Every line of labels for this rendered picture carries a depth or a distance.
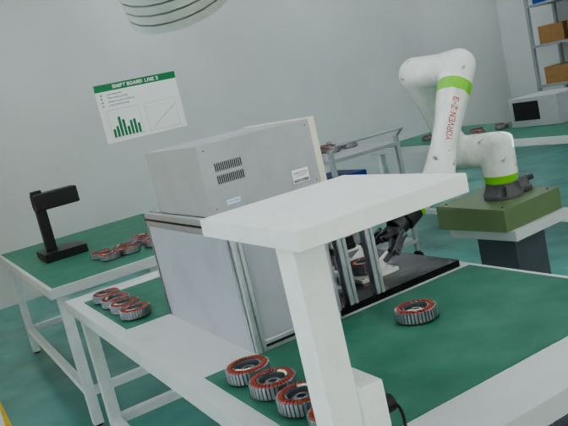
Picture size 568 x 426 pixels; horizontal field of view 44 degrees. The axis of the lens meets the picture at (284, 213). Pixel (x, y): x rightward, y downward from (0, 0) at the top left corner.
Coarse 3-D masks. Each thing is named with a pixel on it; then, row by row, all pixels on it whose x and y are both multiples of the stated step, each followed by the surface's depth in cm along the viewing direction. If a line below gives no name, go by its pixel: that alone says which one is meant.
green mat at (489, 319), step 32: (416, 288) 210; (448, 288) 203; (480, 288) 197; (512, 288) 191; (544, 288) 185; (352, 320) 195; (384, 320) 189; (448, 320) 178; (480, 320) 174; (512, 320) 169; (544, 320) 165; (288, 352) 182; (352, 352) 172; (384, 352) 167; (416, 352) 163; (448, 352) 159; (480, 352) 155; (512, 352) 152; (224, 384) 171; (384, 384) 151; (416, 384) 147; (448, 384) 144; (416, 416) 134
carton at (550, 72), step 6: (552, 66) 865; (558, 66) 857; (564, 66) 850; (546, 72) 875; (552, 72) 867; (558, 72) 860; (564, 72) 852; (546, 78) 877; (552, 78) 870; (558, 78) 862; (564, 78) 854
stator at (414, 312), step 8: (400, 304) 187; (408, 304) 187; (416, 304) 188; (424, 304) 186; (432, 304) 182; (400, 312) 182; (408, 312) 180; (416, 312) 180; (424, 312) 180; (432, 312) 180; (400, 320) 182; (408, 320) 180; (416, 320) 179; (424, 320) 179
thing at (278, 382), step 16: (240, 368) 173; (256, 368) 167; (272, 368) 164; (288, 368) 162; (240, 384) 166; (256, 384) 157; (272, 384) 155; (288, 384) 155; (304, 384) 151; (288, 400) 145; (304, 400) 143; (288, 416) 144; (304, 416) 144
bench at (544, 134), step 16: (464, 128) 614; (512, 128) 537; (528, 128) 515; (544, 128) 495; (560, 128) 477; (416, 144) 583; (528, 144) 469; (544, 144) 458; (384, 160) 621; (432, 208) 584
